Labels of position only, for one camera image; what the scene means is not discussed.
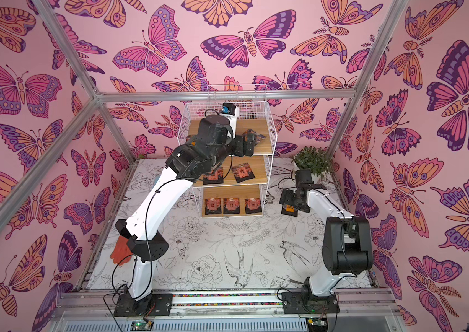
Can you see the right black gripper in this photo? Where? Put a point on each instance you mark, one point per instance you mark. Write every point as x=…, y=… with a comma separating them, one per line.
x=291, y=199

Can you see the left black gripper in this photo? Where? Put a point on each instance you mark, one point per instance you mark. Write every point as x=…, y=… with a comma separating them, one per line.
x=238, y=143

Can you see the orange jasmine tea bag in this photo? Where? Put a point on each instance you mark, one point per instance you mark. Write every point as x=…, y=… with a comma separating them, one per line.
x=286, y=201
x=258, y=138

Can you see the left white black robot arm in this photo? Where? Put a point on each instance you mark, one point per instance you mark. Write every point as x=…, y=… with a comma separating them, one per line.
x=201, y=154

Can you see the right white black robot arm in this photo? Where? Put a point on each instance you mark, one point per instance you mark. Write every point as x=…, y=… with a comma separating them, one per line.
x=346, y=244

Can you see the right middle-shelf black tea bag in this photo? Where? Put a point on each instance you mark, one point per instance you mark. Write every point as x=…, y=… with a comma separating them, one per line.
x=242, y=172

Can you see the middle-shelf black tea bag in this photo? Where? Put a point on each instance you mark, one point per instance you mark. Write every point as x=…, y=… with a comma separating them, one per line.
x=217, y=177
x=242, y=172

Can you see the middle wooden shelf board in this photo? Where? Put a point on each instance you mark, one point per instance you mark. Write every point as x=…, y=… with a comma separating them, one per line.
x=259, y=165

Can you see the wooden shelf board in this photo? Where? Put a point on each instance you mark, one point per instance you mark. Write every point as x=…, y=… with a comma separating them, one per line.
x=259, y=165
x=235, y=191
x=259, y=126

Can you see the top wooden shelf board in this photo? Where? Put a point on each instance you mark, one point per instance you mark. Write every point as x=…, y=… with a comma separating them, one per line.
x=259, y=126

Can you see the left middle-shelf black tea bag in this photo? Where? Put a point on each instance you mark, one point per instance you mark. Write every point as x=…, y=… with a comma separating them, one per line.
x=217, y=177

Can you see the bottom wooden shelf board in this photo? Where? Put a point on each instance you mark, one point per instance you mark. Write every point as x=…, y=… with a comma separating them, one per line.
x=235, y=191

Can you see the right bottom-shelf black tea bag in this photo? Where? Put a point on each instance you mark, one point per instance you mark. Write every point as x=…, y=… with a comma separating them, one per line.
x=253, y=206

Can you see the bottom-shelf black tea bag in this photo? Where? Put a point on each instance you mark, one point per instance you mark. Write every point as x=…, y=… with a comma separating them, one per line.
x=231, y=206
x=253, y=206
x=213, y=206

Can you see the middle bottom-shelf black tea bag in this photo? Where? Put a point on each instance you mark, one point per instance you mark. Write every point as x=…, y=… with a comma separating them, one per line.
x=231, y=206

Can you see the left bottom-shelf black tea bag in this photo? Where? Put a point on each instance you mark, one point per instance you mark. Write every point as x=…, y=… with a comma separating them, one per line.
x=213, y=206

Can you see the green potted plant white pot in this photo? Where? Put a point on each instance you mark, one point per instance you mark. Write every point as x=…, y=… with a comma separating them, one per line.
x=316, y=160

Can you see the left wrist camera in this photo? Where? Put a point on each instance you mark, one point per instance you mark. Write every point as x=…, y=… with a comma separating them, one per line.
x=231, y=112

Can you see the white wire shelf rack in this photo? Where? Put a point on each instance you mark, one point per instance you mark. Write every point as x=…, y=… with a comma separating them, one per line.
x=252, y=104

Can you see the aluminium frame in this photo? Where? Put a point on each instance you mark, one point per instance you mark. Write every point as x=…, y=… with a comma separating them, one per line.
x=99, y=100

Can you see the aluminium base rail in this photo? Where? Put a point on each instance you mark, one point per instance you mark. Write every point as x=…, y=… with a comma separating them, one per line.
x=232, y=310

